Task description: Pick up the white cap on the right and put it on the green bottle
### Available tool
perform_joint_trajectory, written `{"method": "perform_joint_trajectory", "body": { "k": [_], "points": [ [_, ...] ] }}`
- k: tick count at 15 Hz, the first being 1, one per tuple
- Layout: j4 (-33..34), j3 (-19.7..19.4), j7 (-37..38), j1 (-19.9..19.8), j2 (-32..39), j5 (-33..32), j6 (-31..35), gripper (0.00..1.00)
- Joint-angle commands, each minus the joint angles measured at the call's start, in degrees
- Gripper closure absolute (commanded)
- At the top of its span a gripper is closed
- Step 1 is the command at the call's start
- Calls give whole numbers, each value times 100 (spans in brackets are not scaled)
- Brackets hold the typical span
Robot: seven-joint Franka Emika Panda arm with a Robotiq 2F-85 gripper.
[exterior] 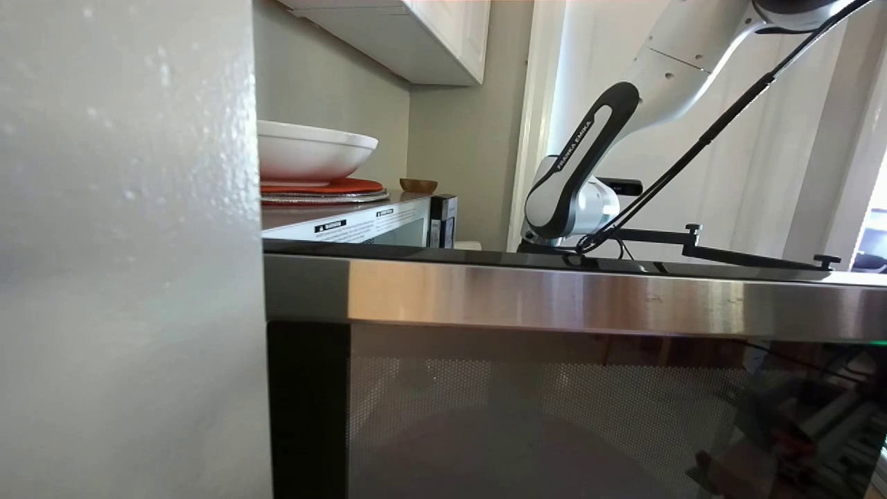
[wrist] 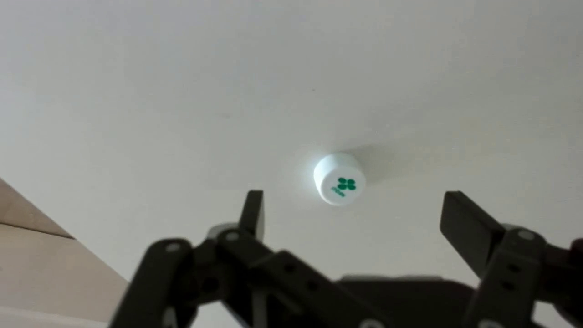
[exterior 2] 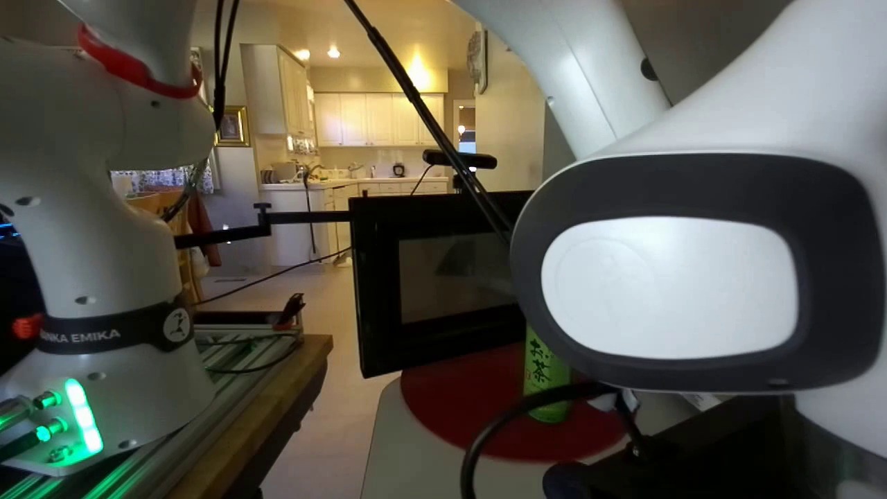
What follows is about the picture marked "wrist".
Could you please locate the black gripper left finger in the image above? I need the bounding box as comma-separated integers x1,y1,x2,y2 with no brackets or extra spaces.
238,189,264,238

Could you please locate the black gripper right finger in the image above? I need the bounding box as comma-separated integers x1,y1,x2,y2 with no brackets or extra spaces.
439,191,506,278

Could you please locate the white bottle cap green logo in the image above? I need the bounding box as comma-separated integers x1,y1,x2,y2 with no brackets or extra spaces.
313,153,366,206

